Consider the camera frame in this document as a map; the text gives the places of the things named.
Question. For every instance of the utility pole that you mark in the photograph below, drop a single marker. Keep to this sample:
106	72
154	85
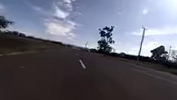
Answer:
141	43

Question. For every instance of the dark round tree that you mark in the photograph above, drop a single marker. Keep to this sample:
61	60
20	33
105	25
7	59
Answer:
158	53

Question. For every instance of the tall dark tree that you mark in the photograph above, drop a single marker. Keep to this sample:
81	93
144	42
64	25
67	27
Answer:
105	38

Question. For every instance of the distant tree line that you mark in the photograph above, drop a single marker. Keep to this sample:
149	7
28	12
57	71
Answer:
27	36

